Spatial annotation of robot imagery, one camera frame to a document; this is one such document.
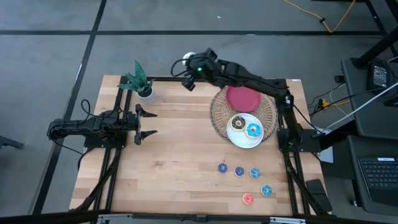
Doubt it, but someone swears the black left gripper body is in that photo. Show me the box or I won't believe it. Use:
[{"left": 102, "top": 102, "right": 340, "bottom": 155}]
[{"left": 126, "top": 104, "right": 143, "bottom": 146}]

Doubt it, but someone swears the yellow power plug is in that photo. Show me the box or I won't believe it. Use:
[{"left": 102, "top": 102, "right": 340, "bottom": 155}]
[{"left": 317, "top": 98, "right": 332, "bottom": 110}]

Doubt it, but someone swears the large turquoise iced donut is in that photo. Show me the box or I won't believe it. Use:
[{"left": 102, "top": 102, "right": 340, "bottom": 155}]
[{"left": 244, "top": 123, "right": 262, "bottom": 140}]

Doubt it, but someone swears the black camera cable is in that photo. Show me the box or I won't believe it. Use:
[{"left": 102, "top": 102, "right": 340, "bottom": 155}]
[{"left": 170, "top": 57, "right": 190, "bottom": 78}]

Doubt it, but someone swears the black keyboard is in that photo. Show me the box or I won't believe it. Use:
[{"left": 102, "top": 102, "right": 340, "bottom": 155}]
[{"left": 357, "top": 157, "right": 398, "bottom": 207}]

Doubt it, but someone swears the yellow cable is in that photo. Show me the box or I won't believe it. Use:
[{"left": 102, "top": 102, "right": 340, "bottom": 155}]
[{"left": 282, "top": 0, "right": 357, "bottom": 34}]

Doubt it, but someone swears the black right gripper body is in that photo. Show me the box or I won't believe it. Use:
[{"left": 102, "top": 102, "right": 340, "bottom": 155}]
[{"left": 188, "top": 55, "right": 216, "bottom": 82}]

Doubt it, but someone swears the large chocolate iced donut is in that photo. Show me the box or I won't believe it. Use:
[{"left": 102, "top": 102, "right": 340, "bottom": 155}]
[{"left": 230, "top": 115, "right": 248, "bottom": 132}]

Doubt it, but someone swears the black foot pedal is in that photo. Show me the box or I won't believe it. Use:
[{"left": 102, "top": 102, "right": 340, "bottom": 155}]
[{"left": 306, "top": 179, "right": 333, "bottom": 213}]

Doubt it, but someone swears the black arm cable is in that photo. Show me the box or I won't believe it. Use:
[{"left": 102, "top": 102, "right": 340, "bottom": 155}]
[{"left": 80, "top": 98, "right": 106, "bottom": 119}]

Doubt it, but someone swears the black chair base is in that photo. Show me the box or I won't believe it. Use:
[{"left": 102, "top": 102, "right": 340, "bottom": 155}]
[{"left": 0, "top": 136, "right": 25, "bottom": 151}]

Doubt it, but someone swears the black aluminium table frame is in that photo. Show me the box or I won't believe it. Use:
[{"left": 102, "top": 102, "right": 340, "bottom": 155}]
[{"left": 0, "top": 74, "right": 398, "bottom": 224}]

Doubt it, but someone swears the red plate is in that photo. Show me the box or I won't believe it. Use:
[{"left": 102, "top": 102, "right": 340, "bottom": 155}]
[{"left": 225, "top": 85, "right": 262, "bottom": 113}]

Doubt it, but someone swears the green plant in white pot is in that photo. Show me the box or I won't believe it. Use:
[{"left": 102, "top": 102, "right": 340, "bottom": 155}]
[{"left": 117, "top": 60, "right": 156, "bottom": 104}]

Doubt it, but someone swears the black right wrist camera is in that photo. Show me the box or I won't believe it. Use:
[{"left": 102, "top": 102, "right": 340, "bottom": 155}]
[{"left": 181, "top": 77, "right": 197, "bottom": 92}]

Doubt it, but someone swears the silver metal bracket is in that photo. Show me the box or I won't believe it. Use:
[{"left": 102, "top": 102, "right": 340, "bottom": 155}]
[
  {"left": 269, "top": 217, "right": 307, "bottom": 224},
  {"left": 96, "top": 213, "right": 134, "bottom": 224}
]

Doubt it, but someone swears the white rod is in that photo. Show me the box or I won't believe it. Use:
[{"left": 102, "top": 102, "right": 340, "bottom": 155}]
[{"left": 325, "top": 82, "right": 398, "bottom": 130}]

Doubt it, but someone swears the black power adapter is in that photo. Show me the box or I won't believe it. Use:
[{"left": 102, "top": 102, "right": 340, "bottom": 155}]
[{"left": 368, "top": 60, "right": 393, "bottom": 91}]

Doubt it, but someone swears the white plate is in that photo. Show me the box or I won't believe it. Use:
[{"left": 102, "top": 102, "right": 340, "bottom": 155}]
[{"left": 226, "top": 112, "right": 265, "bottom": 149}]

